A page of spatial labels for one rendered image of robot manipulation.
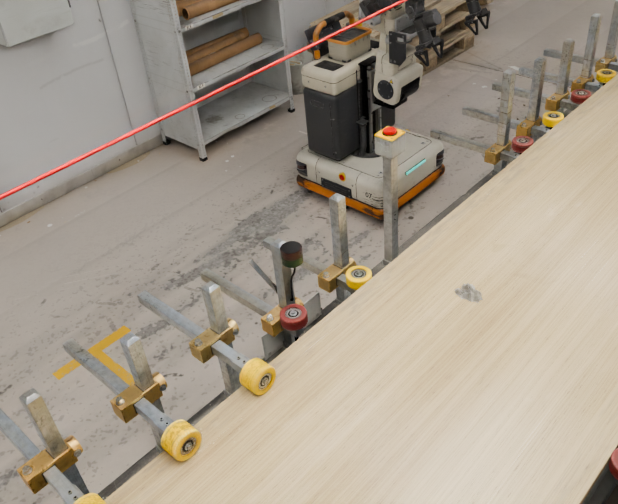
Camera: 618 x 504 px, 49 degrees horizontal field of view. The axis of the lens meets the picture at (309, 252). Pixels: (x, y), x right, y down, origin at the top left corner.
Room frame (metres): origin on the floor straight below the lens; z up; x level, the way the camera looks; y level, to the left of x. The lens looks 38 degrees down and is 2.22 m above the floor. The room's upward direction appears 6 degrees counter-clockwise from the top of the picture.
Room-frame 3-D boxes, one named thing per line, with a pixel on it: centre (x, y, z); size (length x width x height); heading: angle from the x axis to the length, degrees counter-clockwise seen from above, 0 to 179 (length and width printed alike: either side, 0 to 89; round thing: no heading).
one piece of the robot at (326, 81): (3.53, -0.35, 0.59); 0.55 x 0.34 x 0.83; 134
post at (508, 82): (2.37, -0.82, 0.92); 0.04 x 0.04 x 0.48; 44
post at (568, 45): (2.71, -1.18, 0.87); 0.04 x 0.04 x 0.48; 44
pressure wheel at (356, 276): (1.57, -0.14, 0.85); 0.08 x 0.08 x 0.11
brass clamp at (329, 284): (1.66, -0.08, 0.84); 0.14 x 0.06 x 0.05; 134
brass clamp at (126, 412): (1.14, 0.46, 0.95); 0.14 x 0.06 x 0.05; 134
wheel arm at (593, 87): (2.92, -1.27, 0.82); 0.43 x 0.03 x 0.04; 44
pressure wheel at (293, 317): (1.43, 0.06, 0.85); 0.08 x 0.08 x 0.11
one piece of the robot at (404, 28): (3.26, -0.62, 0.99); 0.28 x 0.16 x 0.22; 134
